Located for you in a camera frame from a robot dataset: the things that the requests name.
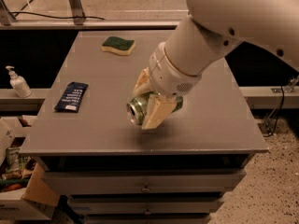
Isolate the cardboard box with clutter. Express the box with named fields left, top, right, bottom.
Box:
left=0, top=115, right=59, bottom=220

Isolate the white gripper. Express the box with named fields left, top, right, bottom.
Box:
left=133, top=42, right=201, bottom=130

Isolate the white pump soap bottle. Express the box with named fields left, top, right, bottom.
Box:
left=6, top=65, right=32, bottom=98

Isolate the metal railing frame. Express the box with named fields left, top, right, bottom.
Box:
left=0, top=0, right=299, bottom=31

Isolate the green soda can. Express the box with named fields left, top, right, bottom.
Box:
left=126, top=91, right=183, bottom=127

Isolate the dark blue snack packet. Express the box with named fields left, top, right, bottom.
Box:
left=54, top=82, right=89, bottom=113

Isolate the top drawer with knob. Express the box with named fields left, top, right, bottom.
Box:
left=43, top=169, right=246, bottom=195

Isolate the green yellow sponge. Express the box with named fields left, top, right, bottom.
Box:
left=101, top=36, right=135, bottom=56

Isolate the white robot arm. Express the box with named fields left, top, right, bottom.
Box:
left=127, top=0, right=299, bottom=130

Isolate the grey drawer cabinet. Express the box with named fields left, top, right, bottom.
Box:
left=21, top=30, right=267, bottom=224

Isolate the drawer with knob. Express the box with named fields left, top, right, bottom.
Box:
left=43, top=169, right=246, bottom=195
left=68, top=197, right=223, bottom=215

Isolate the black cable by bracket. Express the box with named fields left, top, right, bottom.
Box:
left=263, top=84, right=286, bottom=138

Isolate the black cable on floor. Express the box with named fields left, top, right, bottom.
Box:
left=8, top=10, right=107, bottom=21

